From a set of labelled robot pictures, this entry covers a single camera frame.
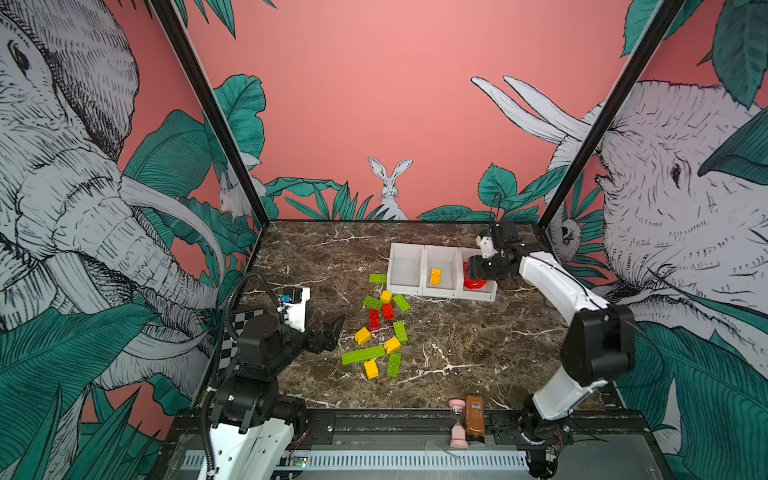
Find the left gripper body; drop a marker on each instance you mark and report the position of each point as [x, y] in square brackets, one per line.
[317, 345]

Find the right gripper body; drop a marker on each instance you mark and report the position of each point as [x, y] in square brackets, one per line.
[489, 268]

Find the red arch lego piece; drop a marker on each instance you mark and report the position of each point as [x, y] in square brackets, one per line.
[473, 284]

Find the yellow lego brick front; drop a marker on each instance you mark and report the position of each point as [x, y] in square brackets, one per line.
[371, 369]

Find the white three-compartment bin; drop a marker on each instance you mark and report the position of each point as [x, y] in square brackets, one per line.
[410, 265]

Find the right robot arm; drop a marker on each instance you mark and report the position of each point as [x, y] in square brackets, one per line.
[599, 345]

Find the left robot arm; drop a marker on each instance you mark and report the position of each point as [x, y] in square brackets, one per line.
[247, 423]

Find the long green lego brick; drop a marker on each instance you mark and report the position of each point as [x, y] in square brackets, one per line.
[364, 355]

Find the long red lego brick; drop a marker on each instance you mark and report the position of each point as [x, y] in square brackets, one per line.
[374, 320]

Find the small red lego brick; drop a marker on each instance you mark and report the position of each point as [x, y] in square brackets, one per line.
[388, 312]

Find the brown rectangular bottle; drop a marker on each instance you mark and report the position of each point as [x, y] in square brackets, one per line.
[474, 418]

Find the white perforated strip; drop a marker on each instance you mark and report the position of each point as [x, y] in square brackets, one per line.
[404, 460]

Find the pink hourglass timer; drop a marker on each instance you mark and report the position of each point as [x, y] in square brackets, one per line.
[458, 431]

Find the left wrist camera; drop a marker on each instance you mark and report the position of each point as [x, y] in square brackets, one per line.
[294, 306]

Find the black front rail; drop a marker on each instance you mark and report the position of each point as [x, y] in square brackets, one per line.
[338, 427]

